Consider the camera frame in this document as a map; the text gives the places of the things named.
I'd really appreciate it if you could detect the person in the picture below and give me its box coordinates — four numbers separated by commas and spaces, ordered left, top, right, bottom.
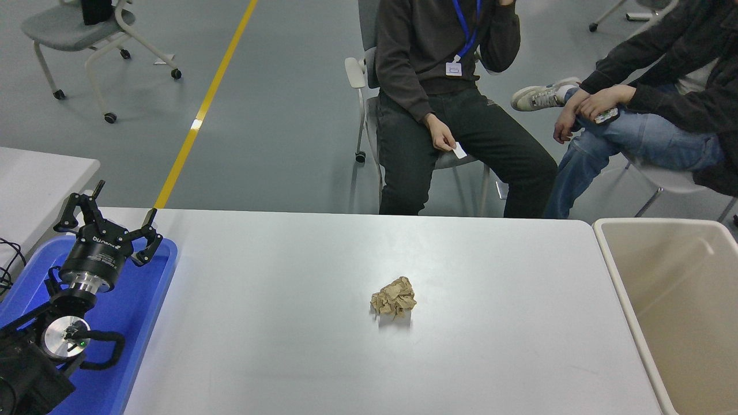
374, 0, 559, 218
511, 0, 738, 220

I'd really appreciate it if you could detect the grey chair with white legs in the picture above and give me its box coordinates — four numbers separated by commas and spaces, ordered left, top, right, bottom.
587, 0, 676, 67

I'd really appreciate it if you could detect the tan paper ball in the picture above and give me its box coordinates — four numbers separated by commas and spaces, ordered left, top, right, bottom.
370, 276, 417, 319

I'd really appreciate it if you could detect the grey wheeled chair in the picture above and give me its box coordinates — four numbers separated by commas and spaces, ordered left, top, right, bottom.
20, 0, 183, 125

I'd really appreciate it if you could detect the thin black cable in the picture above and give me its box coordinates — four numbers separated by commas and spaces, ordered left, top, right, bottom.
0, 238, 27, 297

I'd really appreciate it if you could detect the blue lanyard with badge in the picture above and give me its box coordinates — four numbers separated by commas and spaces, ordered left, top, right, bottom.
445, 0, 483, 77

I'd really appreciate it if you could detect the blue plastic tray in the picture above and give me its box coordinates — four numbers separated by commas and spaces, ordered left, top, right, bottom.
0, 235, 178, 415

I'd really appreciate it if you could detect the white armrest office chair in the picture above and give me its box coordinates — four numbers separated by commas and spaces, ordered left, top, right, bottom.
344, 0, 491, 217

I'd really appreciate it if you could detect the white seat chair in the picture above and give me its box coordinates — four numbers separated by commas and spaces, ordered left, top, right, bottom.
624, 156, 738, 222

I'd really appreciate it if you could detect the large pale plastic bin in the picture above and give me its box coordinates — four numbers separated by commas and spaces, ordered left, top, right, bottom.
592, 217, 738, 415

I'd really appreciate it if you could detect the black bag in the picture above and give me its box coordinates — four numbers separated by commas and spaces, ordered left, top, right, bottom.
80, 0, 116, 27

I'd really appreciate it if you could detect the person's right hand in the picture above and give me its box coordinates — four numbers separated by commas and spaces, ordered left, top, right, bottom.
552, 105, 580, 144
426, 113, 458, 152

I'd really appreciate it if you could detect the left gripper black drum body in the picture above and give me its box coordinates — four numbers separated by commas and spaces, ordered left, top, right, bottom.
60, 229, 134, 282

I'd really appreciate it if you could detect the white side table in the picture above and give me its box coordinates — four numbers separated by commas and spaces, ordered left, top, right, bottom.
0, 146, 100, 271

